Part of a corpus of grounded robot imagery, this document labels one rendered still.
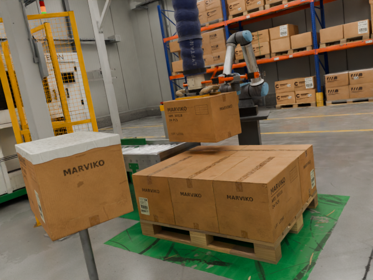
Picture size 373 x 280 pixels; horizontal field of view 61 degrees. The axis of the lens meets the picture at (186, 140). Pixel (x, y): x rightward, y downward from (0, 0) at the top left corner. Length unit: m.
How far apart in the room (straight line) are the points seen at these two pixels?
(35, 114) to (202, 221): 1.74
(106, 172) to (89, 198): 0.14
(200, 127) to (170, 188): 0.69
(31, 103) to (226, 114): 1.72
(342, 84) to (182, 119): 7.26
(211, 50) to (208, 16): 1.10
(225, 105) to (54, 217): 1.85
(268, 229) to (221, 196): 0.36
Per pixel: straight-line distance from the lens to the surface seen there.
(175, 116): 3.07
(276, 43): 10.36
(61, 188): 1.54
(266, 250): 2.24
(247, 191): 2.10
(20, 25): 3.23
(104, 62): 6.43
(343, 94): 9.83
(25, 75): 3.14
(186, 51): 3.03
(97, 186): 1.59
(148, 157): 3.18
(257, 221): 2.16
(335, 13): 11.27
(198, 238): 2.50
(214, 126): 2.78
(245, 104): 3.68
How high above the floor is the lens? 1.21
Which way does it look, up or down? 10 degrees down
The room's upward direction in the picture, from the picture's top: 9 degrees counter-clockwise
